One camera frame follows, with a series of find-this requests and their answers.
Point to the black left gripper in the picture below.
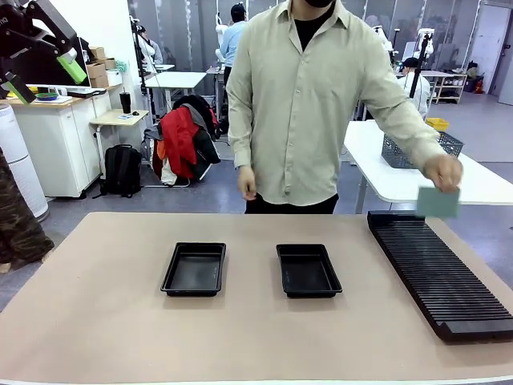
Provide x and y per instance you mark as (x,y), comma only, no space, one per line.
(16,36)

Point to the black ESD tray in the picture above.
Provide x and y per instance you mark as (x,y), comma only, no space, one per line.
(306,272)
(192,272)

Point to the pale green glass plate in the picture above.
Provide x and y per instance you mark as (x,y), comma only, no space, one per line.
(437,204)

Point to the person's left forearm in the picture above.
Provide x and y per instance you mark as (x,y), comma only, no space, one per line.
(413,132)

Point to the person's right forearm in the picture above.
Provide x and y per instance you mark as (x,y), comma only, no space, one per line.
(242,144)

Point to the person's right hand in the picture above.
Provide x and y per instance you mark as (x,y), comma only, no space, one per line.
(246,182)

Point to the person's left hand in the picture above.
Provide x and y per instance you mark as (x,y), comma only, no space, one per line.
(445,170)

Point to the black computer monitor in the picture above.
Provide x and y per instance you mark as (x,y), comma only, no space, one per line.
(40,72)

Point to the green bowl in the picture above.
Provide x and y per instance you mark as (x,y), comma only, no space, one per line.
(47,96)

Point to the stack of cardboard boxes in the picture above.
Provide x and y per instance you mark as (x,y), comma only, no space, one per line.
(97,72)

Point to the white air purifier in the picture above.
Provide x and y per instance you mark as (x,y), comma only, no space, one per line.
(16,140)

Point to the white cabinet with wooden top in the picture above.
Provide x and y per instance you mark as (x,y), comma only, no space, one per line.
(64,152)

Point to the small wooden top desk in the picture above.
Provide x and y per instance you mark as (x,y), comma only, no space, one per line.
(116,118)

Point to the black tumbler with straw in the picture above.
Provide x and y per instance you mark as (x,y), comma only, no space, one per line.
(125,102)

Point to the black backpack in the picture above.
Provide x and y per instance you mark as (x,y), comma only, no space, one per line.
(122,170)

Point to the white background desk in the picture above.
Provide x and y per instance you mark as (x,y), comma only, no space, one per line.
(176,78)

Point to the red jacket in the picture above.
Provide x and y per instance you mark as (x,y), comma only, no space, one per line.
(178,140)

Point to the person in camouflage trousers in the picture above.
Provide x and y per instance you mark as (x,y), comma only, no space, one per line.
(20,232)

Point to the black coat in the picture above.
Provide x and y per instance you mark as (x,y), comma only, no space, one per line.
(206,150)

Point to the man in blue shirt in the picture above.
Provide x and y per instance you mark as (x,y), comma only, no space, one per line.
(232,44)

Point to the person in beige shirt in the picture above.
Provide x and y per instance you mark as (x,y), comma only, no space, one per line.
(296,112)

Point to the grey mesh basket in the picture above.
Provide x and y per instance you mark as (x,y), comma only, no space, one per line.
(394,156)

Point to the large white table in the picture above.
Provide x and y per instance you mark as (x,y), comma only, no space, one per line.
(401,184)

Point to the seated person with black cap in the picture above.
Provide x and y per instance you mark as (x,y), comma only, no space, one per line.
(418,86)

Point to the black tripod stand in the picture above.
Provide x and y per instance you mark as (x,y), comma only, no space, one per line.
(418,68)

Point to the yellow plastic bin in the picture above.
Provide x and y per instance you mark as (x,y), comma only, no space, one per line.
(437,123)

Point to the wooden shelf unit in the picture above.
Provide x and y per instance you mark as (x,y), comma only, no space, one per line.
(449,86)

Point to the black slotted board rack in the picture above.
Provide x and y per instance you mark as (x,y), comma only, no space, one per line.
(437,276)

